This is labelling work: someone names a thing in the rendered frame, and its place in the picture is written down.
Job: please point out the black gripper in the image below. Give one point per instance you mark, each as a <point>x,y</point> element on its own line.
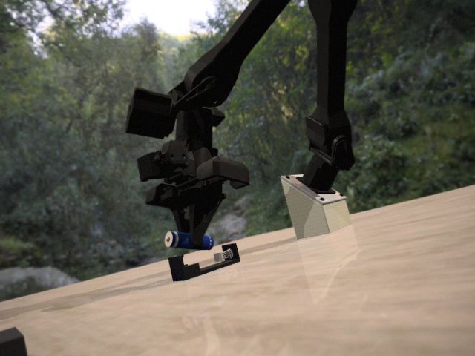
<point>194,200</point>

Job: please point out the blue battery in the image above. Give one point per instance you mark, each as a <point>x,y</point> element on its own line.
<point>183,240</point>

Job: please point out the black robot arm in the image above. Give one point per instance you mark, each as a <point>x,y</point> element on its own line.
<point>209,81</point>

